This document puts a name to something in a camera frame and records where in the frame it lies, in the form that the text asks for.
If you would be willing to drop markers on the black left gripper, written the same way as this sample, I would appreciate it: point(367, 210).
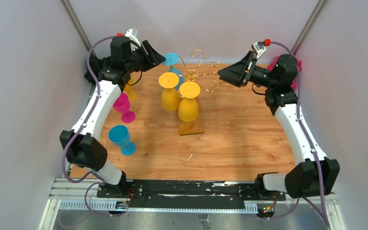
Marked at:
point(152, 59)

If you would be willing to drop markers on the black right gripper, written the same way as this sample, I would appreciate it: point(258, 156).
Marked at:
point(235, 74)

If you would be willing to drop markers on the yellow wine glass taken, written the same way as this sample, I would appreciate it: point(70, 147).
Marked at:
point(132, 95)

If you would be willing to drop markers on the pink wine glass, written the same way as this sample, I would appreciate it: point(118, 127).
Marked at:
point(122, 105)

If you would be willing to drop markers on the teal wine glass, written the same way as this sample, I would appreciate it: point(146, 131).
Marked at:
point(120, 136)
point(170, 60)

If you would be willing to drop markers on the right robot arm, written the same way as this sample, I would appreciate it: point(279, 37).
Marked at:
point(314, 173)

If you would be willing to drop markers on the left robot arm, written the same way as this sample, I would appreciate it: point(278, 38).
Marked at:
point(83, 154)

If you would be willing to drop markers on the yellow wine glass left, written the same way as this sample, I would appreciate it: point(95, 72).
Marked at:
point(170, 98)

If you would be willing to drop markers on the yellow wine glass front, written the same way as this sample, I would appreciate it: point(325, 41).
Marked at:
point(188, 107)

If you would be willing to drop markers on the wooden rack base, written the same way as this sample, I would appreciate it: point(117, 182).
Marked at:
point(191, 128)

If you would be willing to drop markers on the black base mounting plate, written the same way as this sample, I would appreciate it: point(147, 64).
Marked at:
point(185, 194)

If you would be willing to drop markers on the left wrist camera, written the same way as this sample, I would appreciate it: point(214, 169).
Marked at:
point(133, 35)

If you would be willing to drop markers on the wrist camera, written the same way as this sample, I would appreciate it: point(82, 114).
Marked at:
point(258, 49)
point(133, 35)

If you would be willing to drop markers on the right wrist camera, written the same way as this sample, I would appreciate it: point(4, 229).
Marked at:
point(258, 49)

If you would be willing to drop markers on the gold wire glass rack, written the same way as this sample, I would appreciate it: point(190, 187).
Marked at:
point(192, 74)

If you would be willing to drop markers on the left corner frame post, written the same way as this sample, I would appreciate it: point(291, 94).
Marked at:
point(76, 23)

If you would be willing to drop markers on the corner frame post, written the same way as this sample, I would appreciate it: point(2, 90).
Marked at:
point(320, 4)
point(76, 23)

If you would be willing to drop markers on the right corner frame post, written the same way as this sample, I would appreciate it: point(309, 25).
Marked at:
point(320, 4)

